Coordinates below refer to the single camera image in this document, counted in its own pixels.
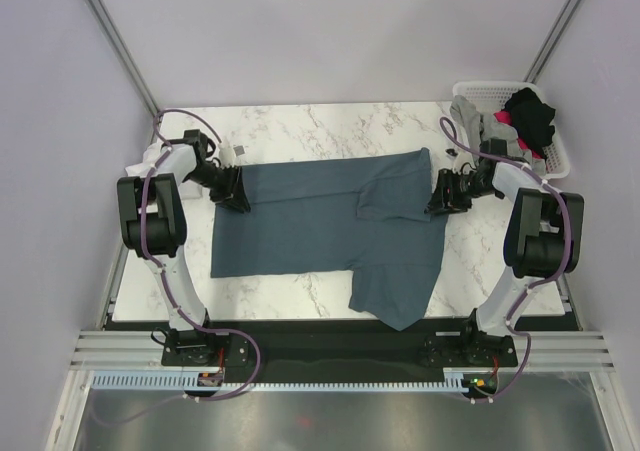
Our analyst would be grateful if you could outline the white slotted cable duct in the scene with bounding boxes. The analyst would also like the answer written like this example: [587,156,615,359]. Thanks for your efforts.
[92,368,474,392]

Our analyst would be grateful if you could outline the aluminium front frame rails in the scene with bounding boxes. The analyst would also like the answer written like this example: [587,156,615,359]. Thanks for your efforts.
[71,331,614,372]

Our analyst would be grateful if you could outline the aluminium frame rail right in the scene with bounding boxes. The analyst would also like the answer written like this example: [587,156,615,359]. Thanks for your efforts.
[524,0,584,83]

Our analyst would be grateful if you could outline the aluminium frame rail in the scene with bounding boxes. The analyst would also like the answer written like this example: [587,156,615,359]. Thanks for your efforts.
[524,0,584,83]
[85,0,160,115]

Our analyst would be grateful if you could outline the teal blue polo shirt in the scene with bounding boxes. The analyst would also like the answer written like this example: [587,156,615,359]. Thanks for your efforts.
[210,148,447,331]

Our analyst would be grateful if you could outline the white plastic laundry basket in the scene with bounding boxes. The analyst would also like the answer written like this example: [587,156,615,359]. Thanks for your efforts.
[451,79,572,188]

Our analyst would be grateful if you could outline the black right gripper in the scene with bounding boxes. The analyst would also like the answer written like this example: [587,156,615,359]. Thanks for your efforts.
[423,168,500,217]

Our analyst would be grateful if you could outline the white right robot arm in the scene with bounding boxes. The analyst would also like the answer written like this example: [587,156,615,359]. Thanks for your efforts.
[426,139,584,365]

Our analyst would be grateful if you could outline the white folded t shirt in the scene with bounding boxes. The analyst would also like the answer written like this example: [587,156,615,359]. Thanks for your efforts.
[124,143,206,201]

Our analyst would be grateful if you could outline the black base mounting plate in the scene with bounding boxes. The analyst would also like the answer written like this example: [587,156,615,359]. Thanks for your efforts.
[105,316,580,385]

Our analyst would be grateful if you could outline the aluminium frame rail left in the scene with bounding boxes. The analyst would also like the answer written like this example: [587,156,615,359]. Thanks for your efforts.
[85,0,160,115]

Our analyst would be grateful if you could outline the grey t shirt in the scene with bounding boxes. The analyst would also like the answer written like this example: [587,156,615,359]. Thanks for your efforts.
[450,95,546,176]

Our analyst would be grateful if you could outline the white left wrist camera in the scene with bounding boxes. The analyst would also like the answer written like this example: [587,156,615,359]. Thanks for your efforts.
[218,144,246,167]

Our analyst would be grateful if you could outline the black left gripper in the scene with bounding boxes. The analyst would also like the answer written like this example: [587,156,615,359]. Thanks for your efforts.
[185,165,251,215]

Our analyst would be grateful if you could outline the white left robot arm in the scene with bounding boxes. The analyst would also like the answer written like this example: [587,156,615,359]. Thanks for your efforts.
[116,129,251,364]

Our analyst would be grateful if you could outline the red t shirt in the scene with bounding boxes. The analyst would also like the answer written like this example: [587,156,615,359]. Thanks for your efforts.
[493,110,546,161]

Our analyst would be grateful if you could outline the black t shirt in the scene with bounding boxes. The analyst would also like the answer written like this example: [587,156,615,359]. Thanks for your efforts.
[503,88,556,159]

